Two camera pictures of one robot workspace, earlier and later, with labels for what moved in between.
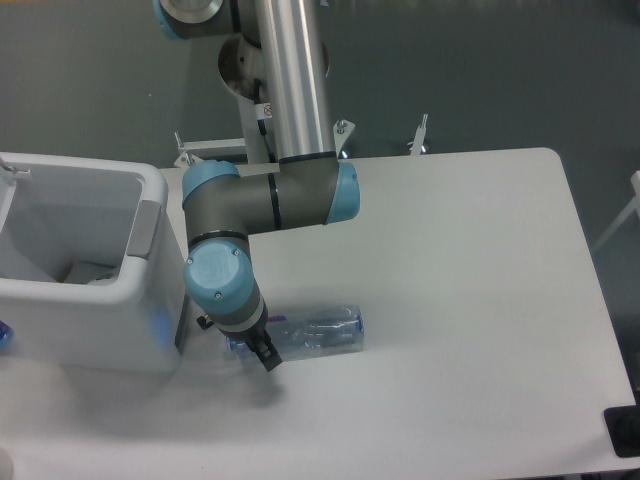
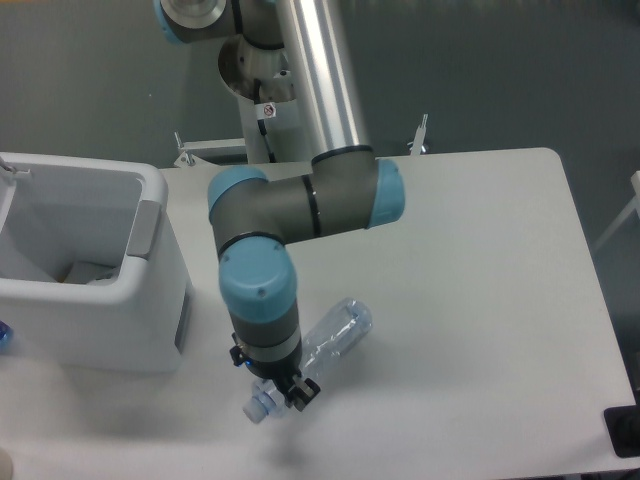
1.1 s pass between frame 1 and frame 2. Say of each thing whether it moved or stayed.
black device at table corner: stayed
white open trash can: stayed
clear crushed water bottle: moved
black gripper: moved
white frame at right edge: stayed
